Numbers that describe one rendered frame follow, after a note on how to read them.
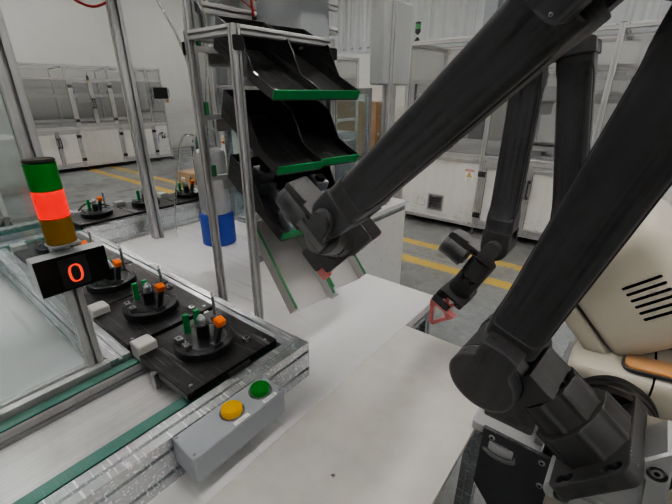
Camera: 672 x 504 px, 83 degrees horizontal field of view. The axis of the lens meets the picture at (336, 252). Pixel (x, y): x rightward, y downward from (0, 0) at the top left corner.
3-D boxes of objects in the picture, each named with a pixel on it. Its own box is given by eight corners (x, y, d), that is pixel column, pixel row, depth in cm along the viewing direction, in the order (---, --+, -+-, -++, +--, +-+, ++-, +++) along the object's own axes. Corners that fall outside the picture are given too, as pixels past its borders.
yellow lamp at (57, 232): (81, 240, 73) (75, 216, 71) (51, 248, 69) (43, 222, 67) (71, 235, 76) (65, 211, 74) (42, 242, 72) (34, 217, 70)
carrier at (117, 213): (134, 217, 190) (128, 192, 186) (81, 229, 173) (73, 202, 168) (112, 208, 204) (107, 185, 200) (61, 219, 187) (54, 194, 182)
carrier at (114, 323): (215, 311, 108) (209, 271, 103) (129, 353, 91) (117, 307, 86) (170, 286, 122) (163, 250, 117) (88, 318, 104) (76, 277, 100)
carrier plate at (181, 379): (277, 345, 93) (276, 338, 92) (188, 403, 76) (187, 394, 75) (218, 313, 107) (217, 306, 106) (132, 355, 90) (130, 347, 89)
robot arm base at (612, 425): (643, 486, 33) (647, 404, 41) (571, 407, 35) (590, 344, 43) (558, 502, 38) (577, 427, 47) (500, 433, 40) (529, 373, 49)
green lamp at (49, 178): (67, 189, 69) (60, 162, 67) (34, 194, 65) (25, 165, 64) (57, 185, 72) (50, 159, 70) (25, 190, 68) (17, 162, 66)
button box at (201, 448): (286, 411, 80) (284, 388, 78) (198, 484, 65) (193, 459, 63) (263, 396, 84) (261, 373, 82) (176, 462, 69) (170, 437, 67)
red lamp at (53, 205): (74, 215, 71) (67, 189, 69) (43, 222, 67) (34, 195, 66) (65, 210, 74) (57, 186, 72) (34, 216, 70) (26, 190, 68)
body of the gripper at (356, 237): (309, 246, 71) (295, 243, 64) (350, 211, 69) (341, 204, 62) (329, 273, 70) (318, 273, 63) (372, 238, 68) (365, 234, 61)
